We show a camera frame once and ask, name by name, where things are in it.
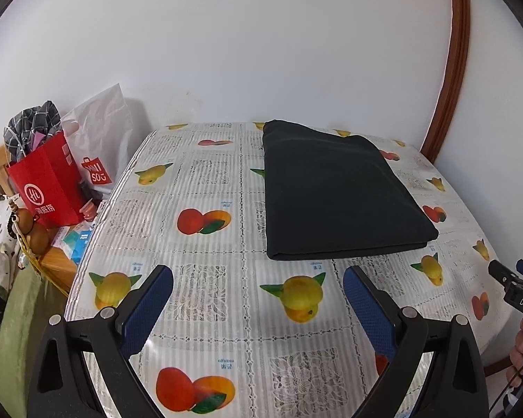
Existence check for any wooden door frame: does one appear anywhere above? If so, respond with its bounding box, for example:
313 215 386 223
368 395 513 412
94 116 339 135
418 0 471 160

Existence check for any wooden nightstand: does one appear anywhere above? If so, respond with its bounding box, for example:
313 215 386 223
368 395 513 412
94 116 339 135
39 222 92 288

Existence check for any white plastic bag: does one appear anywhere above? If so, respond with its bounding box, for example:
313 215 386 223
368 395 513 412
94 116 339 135
61 83 151 201

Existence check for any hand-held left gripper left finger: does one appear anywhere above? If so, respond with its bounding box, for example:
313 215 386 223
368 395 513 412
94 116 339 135
26 264 175 418

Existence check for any yellow cord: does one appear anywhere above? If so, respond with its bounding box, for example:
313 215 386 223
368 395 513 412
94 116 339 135
20 231 70 299

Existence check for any black sweatshirt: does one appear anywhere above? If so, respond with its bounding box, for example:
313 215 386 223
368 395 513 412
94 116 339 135
261 119 439 262

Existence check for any small pink object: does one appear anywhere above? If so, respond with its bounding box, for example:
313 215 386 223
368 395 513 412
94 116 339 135
81 196 103 223

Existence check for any red paper bag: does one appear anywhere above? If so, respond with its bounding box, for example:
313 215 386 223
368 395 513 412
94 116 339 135
6 131 88 229

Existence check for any wooden table edge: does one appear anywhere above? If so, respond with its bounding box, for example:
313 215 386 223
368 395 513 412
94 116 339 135
482 348 513 377

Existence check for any teal tissue pack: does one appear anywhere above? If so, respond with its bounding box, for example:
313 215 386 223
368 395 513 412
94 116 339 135
63 226 94 264

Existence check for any brown gourd pendant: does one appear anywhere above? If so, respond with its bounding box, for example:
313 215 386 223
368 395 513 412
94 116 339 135
6 198 51 253

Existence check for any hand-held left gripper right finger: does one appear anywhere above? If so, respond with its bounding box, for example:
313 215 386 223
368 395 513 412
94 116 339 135
343 265 491 418

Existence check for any grey plaid cloth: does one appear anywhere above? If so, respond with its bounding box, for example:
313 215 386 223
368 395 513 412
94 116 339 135
3 100 64 168

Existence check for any black cable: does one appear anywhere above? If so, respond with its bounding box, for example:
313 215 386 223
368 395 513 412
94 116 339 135
490 357 523 418

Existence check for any fruit print tablecloth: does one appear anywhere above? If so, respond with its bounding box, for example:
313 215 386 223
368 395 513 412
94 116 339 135
63 121 513 418

